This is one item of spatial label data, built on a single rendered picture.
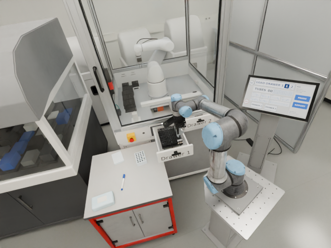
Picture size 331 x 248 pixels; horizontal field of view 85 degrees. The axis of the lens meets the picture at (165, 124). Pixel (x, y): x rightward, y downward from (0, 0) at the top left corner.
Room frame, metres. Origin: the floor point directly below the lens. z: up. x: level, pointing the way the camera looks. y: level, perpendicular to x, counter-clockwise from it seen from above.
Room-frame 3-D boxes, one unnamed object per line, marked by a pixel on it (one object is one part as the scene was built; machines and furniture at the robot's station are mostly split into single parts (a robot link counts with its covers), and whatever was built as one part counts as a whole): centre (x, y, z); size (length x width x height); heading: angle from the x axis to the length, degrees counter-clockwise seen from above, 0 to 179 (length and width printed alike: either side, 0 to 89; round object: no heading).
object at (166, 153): (0.98, -0.04, 0.87); 0.29 x 0.02 x 0.11; 97
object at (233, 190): (0.69, -0.40, 0.83); 0.15 x 0.15 x 0.10
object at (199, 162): (1.78, 0.01, 0.40); 1.03 x 0.95 x 0.80; 97
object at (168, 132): (1.18, -0.02, 0.87); 0.22 x 0.18 x 0.06; 7
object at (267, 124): (1.27, -0.96, 0.51); 0.50 x 0.45 x 1.02; 143
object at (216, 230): (0.69, -0.41, 0.38); 0.30 x 0.30 x 0.76; 33
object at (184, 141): (1.19, -0.02, 0.86); 0.40 x 0.26 x 0.06; 7
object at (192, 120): (1.33, -0.32, 0.87); 0.29 x 0.02 x 0.11; 97
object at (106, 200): (0.71, 0.51, 0.78); 0.15 x 0.10 x 0.04; 104
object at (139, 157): (1.06, 0.25, 0.78); 0.12 x 0.08 x 0.04; 12
